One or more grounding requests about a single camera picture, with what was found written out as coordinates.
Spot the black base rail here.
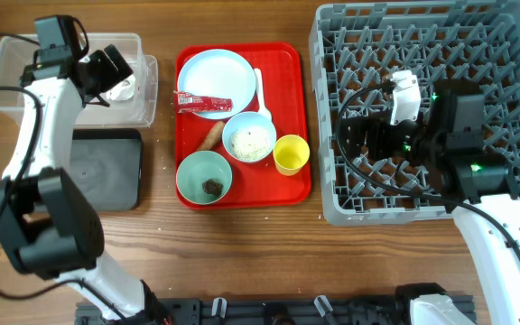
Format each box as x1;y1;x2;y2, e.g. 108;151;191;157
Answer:
74;295;477;325

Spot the white wrapper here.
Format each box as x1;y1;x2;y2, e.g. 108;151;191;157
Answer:
107;75;135;102

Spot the grey dishwasher rack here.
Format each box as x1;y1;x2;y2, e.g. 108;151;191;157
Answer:
309;1;520;226

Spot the orange carrot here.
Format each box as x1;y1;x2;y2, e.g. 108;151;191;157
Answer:
197;121;226;151

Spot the mint green bowl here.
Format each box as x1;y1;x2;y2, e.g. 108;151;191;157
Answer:
176;151;233;205

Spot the brown food scrap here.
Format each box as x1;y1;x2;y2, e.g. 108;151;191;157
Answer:
202;179;224;197

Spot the clear plastic bin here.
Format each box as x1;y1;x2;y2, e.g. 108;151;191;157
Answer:
0;32;158;128

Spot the light blue rice bowl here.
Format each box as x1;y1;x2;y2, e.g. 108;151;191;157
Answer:
222;112;277;163

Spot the red snack wrapper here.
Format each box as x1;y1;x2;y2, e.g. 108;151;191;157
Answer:
173;91;233;113

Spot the white plastic spoon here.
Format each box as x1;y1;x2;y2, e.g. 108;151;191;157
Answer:
254;68;272;120

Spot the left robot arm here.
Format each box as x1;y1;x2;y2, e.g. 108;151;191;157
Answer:
0;15;172;324

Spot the light blue plate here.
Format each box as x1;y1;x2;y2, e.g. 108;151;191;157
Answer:
176;49;256;120

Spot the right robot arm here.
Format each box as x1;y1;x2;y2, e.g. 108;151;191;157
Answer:
334;76;520;324

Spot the black waste tray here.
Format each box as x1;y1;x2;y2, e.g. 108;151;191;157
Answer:
70;128;144;211

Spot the yellow plastic cup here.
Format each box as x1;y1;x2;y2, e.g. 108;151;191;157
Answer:
273;135;310;176

